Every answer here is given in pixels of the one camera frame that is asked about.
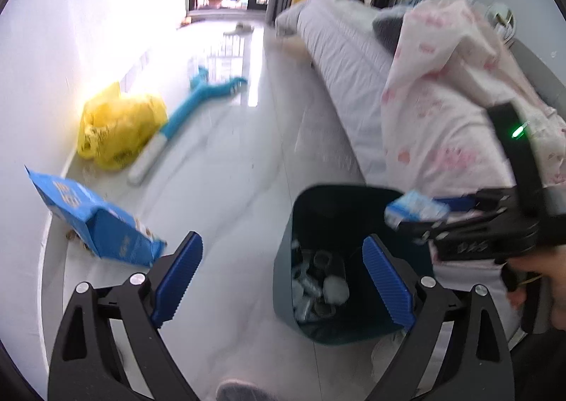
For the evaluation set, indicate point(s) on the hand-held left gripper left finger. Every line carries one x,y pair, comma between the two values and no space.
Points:
177,283

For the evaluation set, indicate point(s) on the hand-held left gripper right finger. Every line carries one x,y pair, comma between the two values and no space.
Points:
389,283

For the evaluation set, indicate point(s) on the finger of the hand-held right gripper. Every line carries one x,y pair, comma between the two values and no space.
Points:
464,204
442,230

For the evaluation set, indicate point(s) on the blue tissue packet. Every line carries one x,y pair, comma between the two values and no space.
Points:
413,208

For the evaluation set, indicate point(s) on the clear plastic roll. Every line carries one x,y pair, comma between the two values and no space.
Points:
307,283

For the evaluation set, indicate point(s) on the dark teal trash bin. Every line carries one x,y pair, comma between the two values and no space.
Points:
285,281

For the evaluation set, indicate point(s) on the person's right hand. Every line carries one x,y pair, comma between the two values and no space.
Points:
544,264

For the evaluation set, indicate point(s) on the blue paper bag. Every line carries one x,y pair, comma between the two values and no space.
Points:
106,228

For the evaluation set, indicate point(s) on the pink printed blanket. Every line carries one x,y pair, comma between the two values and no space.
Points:
442,95

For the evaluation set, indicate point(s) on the dark cloth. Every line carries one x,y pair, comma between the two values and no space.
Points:
539,370

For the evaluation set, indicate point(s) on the yellow plastic bag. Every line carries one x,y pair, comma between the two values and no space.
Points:
117,126

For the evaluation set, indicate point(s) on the blue guitar-shaped toy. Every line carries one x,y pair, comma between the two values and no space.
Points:
185,111

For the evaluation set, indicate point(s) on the grey mattress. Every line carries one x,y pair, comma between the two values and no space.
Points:
345,60

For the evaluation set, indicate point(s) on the white vanity with mirror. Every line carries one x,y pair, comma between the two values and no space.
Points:
499,20

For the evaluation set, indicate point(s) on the grey blanket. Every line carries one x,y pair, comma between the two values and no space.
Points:
389,31

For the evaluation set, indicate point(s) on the pale slipper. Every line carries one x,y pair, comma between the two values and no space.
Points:
238,29

